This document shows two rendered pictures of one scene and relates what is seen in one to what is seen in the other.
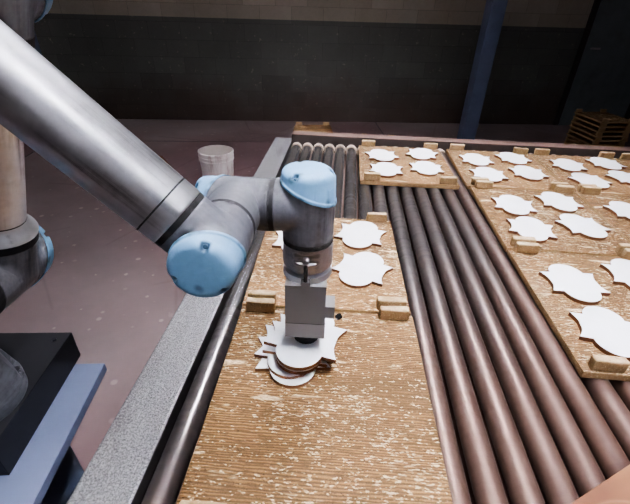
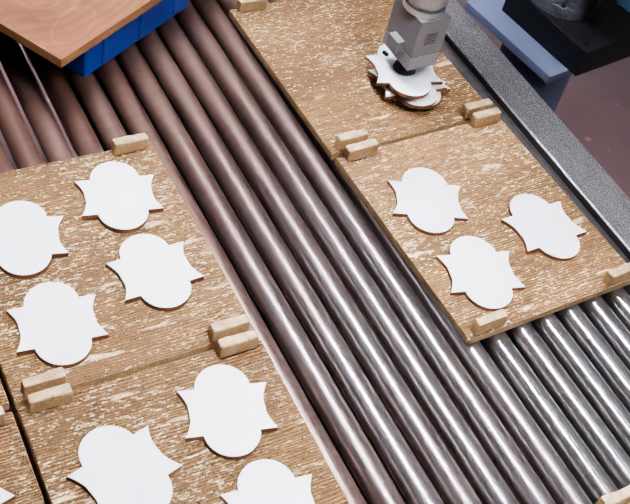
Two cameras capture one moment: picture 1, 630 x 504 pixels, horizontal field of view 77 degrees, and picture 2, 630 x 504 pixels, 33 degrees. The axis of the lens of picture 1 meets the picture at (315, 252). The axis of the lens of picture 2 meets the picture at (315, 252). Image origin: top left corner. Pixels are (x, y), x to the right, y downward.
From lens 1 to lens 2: 2.08 m
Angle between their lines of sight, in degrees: 91
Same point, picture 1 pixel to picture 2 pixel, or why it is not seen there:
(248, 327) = (465, 94)
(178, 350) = (499, 73)
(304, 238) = not seen: outside the picture
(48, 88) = not seen: outside the picture
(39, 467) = (492, 16)
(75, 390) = (538, 54)
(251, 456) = (372, 16)
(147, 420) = (457, 28)
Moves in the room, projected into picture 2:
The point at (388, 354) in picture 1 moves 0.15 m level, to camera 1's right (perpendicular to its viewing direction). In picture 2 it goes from (331, 105) to (258, 125)
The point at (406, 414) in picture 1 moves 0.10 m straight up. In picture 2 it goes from (291, 63) to (301, 19)
